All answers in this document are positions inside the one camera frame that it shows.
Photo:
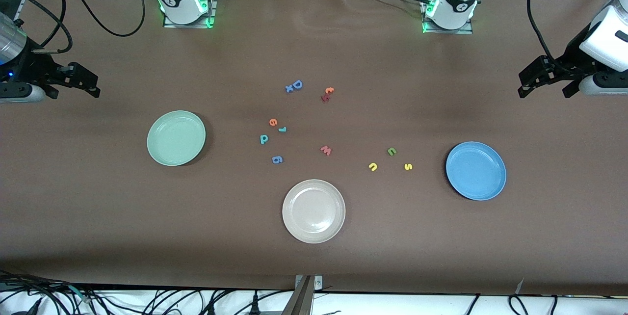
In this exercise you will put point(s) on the brown table cover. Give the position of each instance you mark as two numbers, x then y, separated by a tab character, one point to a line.
441	256

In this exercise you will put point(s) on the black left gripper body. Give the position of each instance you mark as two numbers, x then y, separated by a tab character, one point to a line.
570	59

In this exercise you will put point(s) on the aluminium profile bar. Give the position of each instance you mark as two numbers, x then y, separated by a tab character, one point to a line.
300	301

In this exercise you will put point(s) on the blue foam letter D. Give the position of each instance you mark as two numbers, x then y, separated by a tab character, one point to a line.
300	85

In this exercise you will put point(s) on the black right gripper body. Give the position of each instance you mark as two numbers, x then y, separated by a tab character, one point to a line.
30	67

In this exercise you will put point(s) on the black power plug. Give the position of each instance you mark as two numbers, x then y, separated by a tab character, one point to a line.
255	305

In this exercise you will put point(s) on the beige plate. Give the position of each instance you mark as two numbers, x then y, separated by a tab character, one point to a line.
314	211

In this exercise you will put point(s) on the blue plate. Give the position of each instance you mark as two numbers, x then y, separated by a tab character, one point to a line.
476	170

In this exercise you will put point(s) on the salmon foam letter w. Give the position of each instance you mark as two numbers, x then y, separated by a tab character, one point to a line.
326	151

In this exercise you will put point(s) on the yellow foam letter u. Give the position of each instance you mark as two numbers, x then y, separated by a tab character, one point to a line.
375	168

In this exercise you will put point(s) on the teal foam letter d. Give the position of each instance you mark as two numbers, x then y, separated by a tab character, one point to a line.
261	141

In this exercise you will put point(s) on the small metal clamp bracket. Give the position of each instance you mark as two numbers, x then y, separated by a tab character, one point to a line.
318	281

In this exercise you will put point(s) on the light green plate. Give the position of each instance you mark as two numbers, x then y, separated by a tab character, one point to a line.
176	138

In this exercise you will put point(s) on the green foam letter n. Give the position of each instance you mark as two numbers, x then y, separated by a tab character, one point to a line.
389	152

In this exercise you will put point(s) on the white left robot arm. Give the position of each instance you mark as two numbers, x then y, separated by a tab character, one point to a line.
456	6

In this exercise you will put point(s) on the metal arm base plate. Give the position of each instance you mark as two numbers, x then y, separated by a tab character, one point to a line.
466	30
212	11

